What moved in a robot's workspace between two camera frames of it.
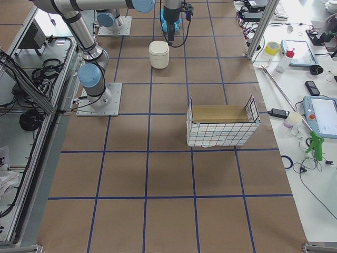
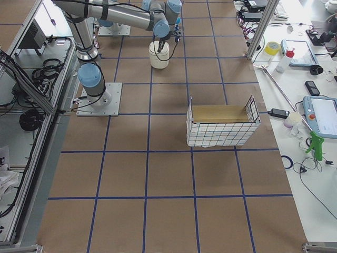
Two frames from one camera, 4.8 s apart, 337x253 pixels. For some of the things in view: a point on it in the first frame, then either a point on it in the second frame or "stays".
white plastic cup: x=293 y=118 stays
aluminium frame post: x=263 y=29 stays
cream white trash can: x=159 y=54 stays
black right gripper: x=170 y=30 -> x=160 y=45
